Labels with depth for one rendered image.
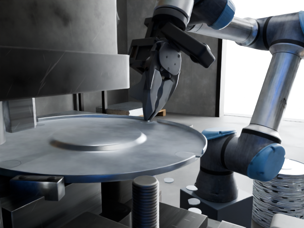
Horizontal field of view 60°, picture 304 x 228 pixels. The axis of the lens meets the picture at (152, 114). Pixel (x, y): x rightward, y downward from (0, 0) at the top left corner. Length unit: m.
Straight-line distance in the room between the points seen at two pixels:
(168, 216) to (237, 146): 0.53
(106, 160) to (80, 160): 0.03
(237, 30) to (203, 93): 4.21
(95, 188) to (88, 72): 0.12
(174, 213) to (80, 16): 0.24
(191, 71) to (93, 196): 4.93
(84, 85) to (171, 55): 0.32
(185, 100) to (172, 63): 4.72
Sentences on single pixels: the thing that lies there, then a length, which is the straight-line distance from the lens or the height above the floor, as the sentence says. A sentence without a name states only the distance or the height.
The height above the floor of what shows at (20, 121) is 0.83.
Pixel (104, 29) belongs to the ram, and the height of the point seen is 0.91.
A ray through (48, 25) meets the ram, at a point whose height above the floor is 0.91.
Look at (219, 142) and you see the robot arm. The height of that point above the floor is 0.65.
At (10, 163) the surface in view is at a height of 0.79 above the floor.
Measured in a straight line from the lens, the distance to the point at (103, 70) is 0.22.
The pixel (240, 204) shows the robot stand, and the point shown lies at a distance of 0.97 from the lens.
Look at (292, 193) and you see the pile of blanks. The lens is 1.62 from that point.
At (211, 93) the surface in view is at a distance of 5.02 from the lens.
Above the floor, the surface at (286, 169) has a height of 0.33.
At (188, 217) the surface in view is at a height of 0.70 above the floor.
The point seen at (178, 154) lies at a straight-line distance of 0.30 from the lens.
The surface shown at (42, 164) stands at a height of 0.79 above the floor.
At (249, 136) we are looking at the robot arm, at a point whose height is 0.68.
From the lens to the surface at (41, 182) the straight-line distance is 0.23.
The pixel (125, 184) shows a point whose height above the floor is 0.73.
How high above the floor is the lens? 0.88
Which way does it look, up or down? 10 degrees down
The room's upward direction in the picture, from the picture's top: straight up
